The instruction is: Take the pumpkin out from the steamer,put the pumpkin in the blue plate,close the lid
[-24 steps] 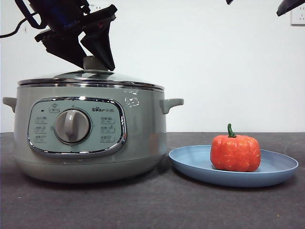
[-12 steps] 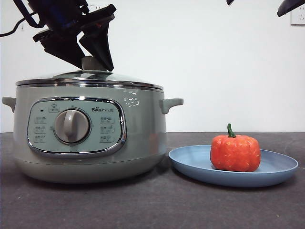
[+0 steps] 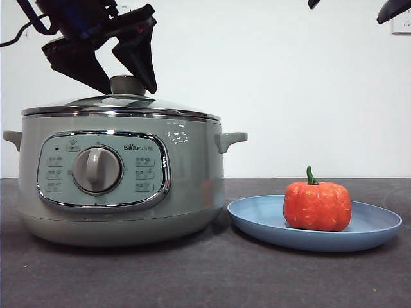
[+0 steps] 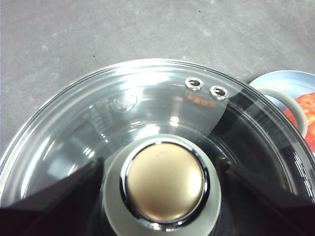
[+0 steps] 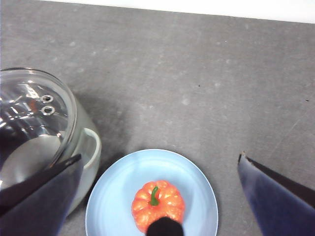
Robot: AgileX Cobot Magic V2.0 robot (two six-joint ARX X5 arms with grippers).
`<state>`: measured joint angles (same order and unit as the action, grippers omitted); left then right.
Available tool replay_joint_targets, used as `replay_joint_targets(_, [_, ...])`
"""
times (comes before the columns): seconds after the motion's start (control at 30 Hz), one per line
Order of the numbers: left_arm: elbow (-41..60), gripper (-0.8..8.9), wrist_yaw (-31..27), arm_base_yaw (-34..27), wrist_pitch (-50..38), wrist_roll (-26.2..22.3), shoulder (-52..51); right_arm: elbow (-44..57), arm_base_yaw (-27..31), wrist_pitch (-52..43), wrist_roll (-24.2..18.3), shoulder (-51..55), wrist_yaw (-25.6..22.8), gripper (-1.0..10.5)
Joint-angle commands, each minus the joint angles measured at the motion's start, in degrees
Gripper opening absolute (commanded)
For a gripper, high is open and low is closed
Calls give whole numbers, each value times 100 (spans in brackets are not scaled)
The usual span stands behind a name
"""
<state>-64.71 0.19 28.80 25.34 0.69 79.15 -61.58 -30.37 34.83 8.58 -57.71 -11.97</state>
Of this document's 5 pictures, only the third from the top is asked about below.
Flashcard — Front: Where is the glass lid with green knob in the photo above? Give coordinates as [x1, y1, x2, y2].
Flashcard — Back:
[21, 75, 222, 123]

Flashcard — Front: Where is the orange pumpkin with green stem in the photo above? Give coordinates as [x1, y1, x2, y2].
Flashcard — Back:
[283, 166, 352, 232]

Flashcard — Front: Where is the pale green electric steamer pot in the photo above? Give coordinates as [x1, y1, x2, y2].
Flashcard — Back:
[3, 110, 249, 248]

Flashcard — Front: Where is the blue round plate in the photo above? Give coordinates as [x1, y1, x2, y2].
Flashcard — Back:
[227, 194, 403, 253]

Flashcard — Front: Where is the white wall socket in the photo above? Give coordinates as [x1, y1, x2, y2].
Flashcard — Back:
[390, 15, 411, 35]

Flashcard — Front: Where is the black cable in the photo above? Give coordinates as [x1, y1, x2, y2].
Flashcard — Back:
[0, 12, 49, 48]

